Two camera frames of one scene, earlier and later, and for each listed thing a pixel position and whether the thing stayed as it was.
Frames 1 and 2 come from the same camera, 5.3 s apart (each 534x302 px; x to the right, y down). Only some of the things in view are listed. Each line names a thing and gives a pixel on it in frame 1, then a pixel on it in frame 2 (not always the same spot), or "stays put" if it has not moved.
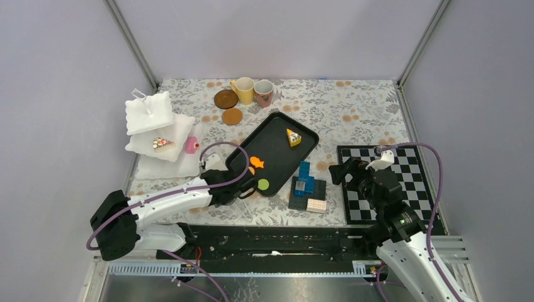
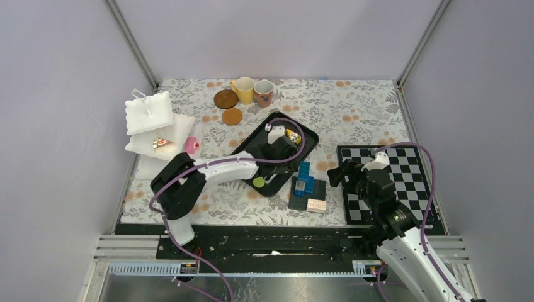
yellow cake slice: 293,138 stays put
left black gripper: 227,172 → 288,166
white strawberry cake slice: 160,145 stays put
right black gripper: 355,168 stays put
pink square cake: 191,145 stays put
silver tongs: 239,209 → 271,178
